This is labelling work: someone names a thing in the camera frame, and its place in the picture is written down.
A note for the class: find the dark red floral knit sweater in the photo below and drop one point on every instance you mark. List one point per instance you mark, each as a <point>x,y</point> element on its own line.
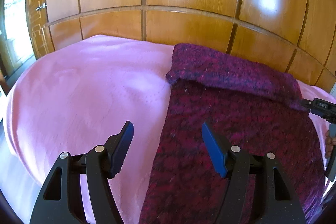
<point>223,121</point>

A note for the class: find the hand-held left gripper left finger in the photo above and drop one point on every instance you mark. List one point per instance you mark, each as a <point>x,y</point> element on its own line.
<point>123,145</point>

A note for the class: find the pink bed sheet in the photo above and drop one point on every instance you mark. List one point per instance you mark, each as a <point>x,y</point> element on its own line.
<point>92,87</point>

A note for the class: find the carved wooden door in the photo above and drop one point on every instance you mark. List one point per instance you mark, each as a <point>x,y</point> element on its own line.
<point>38,32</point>

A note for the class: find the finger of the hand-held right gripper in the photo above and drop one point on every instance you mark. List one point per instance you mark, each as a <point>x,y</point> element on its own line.
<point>306,103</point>

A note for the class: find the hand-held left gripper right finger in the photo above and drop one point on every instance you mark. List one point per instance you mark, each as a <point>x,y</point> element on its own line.
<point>214,153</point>

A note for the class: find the person's right hand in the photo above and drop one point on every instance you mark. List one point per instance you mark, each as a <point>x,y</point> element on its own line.
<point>328,145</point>

